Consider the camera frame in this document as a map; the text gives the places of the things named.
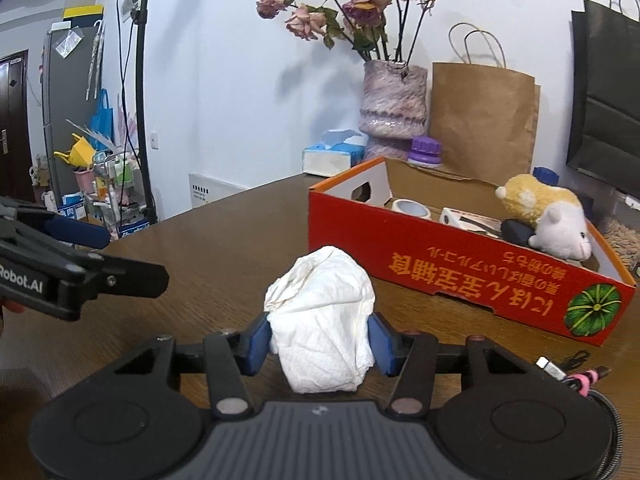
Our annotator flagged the pink flower pot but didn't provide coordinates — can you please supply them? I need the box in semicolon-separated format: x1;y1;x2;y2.
72;167;97;195

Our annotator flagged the navy zip case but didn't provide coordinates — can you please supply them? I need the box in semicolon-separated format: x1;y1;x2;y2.
501;219;535;247

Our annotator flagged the yellow watering can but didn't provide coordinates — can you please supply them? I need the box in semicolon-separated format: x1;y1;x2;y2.
54;132;96;169

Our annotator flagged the black light stand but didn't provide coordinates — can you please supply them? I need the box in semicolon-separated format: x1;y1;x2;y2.
117;0;159;226

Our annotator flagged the white paper box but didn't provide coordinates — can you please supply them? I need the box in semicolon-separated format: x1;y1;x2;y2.
439;206;504;236

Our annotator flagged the black braided cable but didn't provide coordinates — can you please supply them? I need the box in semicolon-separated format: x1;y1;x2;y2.
536;350;625;480

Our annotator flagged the purple coral decoration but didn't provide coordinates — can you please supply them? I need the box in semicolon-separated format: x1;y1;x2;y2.
114;105;141;154

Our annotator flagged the white tissue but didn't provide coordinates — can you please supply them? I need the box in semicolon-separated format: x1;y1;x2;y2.
264;246;377;394

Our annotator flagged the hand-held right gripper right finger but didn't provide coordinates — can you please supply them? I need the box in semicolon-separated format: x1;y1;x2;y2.
366;311;546;421

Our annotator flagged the blue tote bag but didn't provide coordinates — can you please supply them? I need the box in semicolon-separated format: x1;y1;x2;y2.
91;89;116;146

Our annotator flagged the clear seed container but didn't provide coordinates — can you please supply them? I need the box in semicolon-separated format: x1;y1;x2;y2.
597;192;640;271

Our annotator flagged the grey cabinet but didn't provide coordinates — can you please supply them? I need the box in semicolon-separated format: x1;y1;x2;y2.
41;22;109;201

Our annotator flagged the blue white tissue box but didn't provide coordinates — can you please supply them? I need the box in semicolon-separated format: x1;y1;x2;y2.
302;129;369;177

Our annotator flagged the brown door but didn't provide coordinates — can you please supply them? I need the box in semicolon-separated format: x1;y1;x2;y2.
0;50;31;202

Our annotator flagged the white yellow plush hamster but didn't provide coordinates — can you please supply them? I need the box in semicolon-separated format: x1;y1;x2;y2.
495;174;594;261

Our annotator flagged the purple white knitted vase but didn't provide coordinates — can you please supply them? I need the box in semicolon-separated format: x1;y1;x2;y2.
359;60;431;161

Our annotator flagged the red cardboard box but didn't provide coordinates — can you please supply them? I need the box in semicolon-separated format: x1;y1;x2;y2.
307;156;637;349

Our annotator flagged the brown paper bag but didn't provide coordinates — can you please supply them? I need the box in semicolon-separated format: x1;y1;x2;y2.
430;22;542;186

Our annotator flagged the person's left hand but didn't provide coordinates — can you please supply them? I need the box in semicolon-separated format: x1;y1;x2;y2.
0;296;27;341

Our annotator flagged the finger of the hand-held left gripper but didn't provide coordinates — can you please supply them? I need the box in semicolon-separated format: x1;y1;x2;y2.
0;195;112;262
75;252;170;312

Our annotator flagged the white tape roll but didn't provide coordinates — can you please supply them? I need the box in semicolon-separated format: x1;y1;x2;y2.
391;198;433;220

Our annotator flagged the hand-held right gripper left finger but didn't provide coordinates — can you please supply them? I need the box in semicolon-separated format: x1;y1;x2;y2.
92;312;274;421

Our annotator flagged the yellow black box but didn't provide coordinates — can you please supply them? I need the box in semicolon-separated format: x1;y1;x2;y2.
64;4;105;24

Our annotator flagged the wire storage rack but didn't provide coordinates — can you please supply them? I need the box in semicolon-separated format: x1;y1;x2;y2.
92;150;151;241

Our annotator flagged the black paper bag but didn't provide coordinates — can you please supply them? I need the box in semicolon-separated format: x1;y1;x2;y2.
566;0;640;196

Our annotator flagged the purple lid bottle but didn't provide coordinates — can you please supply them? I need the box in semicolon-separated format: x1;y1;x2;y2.
406;136;444;169

